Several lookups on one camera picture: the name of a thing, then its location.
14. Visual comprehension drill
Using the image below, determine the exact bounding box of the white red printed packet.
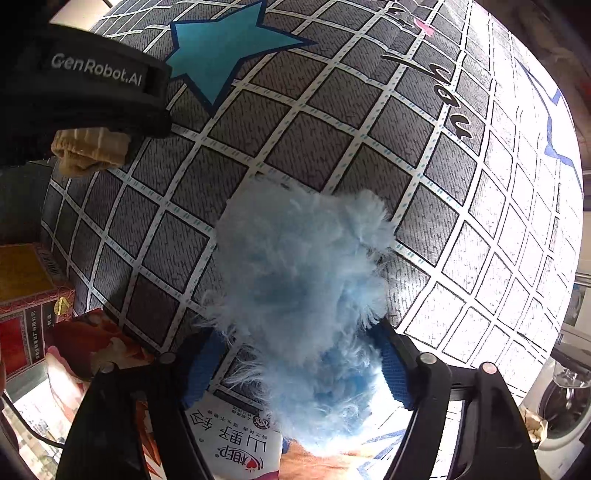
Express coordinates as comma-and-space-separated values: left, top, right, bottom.
184, 398, 286, 480

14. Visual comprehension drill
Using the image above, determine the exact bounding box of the cream knitted sock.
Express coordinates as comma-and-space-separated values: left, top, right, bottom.
50, 126, 132, 179

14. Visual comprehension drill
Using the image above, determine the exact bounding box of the red patterned carton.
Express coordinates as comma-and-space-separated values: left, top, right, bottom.
0, 241, 78, 371

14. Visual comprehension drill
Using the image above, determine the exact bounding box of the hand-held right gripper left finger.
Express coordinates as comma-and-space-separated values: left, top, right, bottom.
55, 329, 229, 480

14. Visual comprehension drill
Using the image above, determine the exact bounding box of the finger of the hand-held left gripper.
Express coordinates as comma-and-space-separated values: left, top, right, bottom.
122, 109, 173, 158

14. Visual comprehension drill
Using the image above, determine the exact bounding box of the grey grid star blanket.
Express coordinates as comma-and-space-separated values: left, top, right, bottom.
39, 0, 586, 480

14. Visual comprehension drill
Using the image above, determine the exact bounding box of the crumpled paper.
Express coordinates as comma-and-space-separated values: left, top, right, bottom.
521, 405, 549, 445

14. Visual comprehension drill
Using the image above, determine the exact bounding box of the white washing machine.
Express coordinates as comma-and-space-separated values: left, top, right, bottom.
521, 342, 591, 463

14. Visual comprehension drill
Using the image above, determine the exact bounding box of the fluffy light blue scarf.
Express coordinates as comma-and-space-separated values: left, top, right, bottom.
198, 176, 402, 457

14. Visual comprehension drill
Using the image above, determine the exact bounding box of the black cable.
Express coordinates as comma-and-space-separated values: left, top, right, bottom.
0, 391, 66, 452

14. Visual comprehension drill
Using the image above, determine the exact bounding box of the orange snack packet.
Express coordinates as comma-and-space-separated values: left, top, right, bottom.
45, 306, 158, 480

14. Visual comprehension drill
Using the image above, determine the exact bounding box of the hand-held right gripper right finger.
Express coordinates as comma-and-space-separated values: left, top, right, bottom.
372, 320, 541, 480

